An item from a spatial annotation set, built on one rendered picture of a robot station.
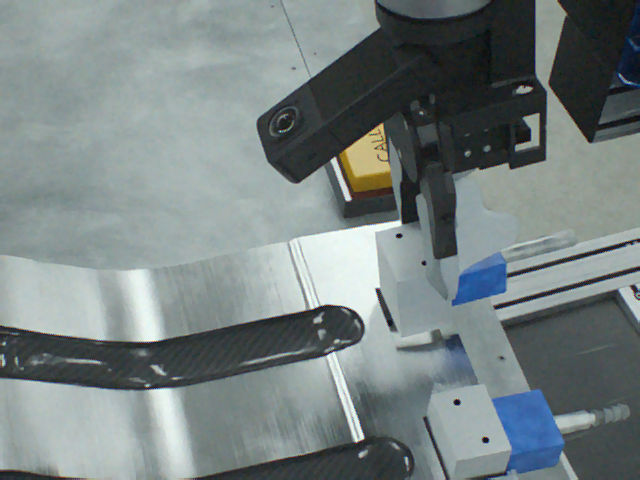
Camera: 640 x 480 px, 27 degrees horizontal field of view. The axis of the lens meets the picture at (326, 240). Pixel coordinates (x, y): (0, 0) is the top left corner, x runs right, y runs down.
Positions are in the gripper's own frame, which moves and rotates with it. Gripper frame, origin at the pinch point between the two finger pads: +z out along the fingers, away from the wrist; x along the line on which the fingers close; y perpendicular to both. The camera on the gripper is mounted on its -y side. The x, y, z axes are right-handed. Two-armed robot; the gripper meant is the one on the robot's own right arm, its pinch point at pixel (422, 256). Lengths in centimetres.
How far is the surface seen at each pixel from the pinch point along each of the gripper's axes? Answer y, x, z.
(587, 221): 52, 88, 92
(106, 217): -19.8, 22.1, 8.8
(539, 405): 4.3, -9.7, 6.0
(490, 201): 38, 95, 88
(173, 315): -16.6, 4.0, 3.3
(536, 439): 3.2, -12.0, 6.2
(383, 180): 2.3, 18.8, 9.5
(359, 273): -3.4, 4.3, 4.4
